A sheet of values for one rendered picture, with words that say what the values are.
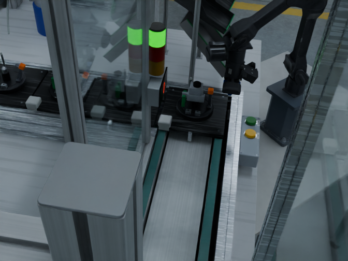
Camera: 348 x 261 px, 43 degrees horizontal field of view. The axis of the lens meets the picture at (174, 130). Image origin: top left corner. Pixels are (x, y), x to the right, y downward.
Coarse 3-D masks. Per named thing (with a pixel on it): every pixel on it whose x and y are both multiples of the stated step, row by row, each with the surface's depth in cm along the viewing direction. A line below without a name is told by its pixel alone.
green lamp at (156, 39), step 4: (152, 32) 122; (156, 32) 122; (160, 32) 122; (164, 32) 123; (152, 36) 123; (156, 36) 123; (160, 36) 123; (164, 36) 124; (152, 40) 124; (156, 40) 124; (160, 40) 124; (164, 40) 125; (152, 44) 125; (156, 44) 124; (160, 44) 125; (164, 44) 126
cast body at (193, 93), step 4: (192, 84) 159; (196, 84) 157; (200, 84) 158; (188, 88) 162; (192, 88) 157; (196, 88) 157; (200, 88) 157; (184, 92) 162; (188, 92) 160; (192, 92) 158; (196, 92) 158; (200, 92) 158; (188, 96) 160; (192, 96) 160; (196, 96) 159; (200, 96) 159; (204, 96) 159; (188, 100) 161; (192, 100) 161; (196, 100) 161; (200, 100) 160
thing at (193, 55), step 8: (152, 0) 160; (200, 0) 157; (152, 8) 162; (152, 16) 164; (192, 40) 168; (192, 48) 171; (192, 56) 173; (200, 56) 212; (192, 64) 176; (192, 72) 178; (192, 80) 181
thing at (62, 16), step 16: (48, 0) 56; (64, 0) 57; (48, 16) 58; (64, 16) 58; (48, 32) 59; (64, 32) 59; (48, 48) 61; (64, 48) 61; (64, 64) 63; (64, 80) 66; (64, 96) 67; (80, 96) 69; (64, 112) 69; (80, 112) 71; (64, 128) 72; (80, 128) 72
